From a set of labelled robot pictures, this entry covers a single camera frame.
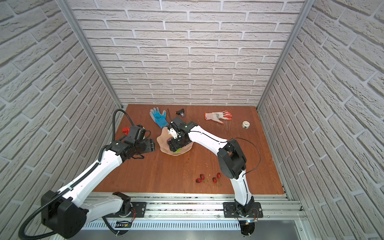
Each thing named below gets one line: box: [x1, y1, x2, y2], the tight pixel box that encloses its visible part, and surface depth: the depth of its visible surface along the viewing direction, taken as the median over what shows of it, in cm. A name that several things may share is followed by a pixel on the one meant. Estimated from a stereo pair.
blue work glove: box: [149, 107, 169, 129], surface depth 115 cm
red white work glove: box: [204, 110, 233, 124], surface depth 116 cm
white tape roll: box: [241, 120, 251, 129], surface depth 109 cm
